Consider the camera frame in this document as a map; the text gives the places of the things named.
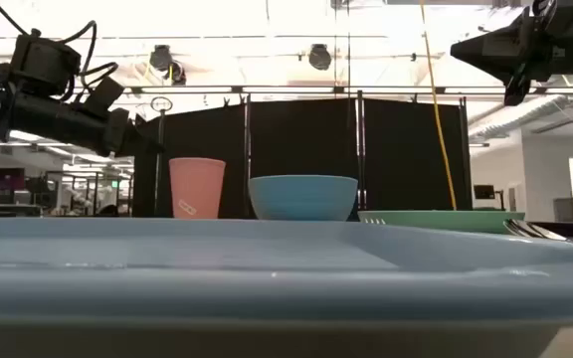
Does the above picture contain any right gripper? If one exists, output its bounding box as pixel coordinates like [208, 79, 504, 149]
[450, 0, 573, 107]

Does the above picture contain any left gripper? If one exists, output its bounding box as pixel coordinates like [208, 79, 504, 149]
[0, 77, 165, 157]

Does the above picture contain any pink cup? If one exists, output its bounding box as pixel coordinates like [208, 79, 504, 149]
[168, 157, 227, 220]

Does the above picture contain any blue bowl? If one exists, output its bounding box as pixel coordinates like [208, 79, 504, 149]
[247, 174, 359, 222]

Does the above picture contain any green plate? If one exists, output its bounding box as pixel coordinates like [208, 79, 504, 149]
[357, 209, 526, 236]

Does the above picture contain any blue plastic tray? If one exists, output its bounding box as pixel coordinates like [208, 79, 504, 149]
[0, 217, 573, 358]

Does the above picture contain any small black monitor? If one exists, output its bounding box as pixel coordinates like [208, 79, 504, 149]
[473, 184, 507, 213]

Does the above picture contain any black folding partition screen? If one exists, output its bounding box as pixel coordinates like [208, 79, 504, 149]
[131, 96, 473, 221]

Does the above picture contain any long ceiling light strip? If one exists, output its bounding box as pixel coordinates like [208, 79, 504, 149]
[116, 85, 573, 96]

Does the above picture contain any black ring-topped pole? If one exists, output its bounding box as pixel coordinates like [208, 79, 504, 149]
[149, 95, 174, 219]

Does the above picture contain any ribbed ceiling duct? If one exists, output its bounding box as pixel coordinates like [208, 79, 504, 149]
[469, 93, 567, 143]

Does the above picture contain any black ceiling cable reel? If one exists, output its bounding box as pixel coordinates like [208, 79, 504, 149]
[148, 44, 188, 87]
[307, 43, 333, 72]

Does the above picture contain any yellow hanging cable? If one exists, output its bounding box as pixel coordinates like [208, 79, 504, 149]
[419, 0, 460, 211]

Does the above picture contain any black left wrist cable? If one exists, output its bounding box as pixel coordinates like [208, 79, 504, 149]
[57, 19, 119, 91]

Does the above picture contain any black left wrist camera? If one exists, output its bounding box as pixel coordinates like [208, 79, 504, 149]
[9, 28, 83, 98]

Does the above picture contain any dark wall screen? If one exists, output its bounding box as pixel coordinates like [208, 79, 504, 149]
[0, 167, 27, 193]

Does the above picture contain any thin black hanging cable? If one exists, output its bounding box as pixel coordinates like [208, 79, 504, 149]
[345, 0, 353, 100]

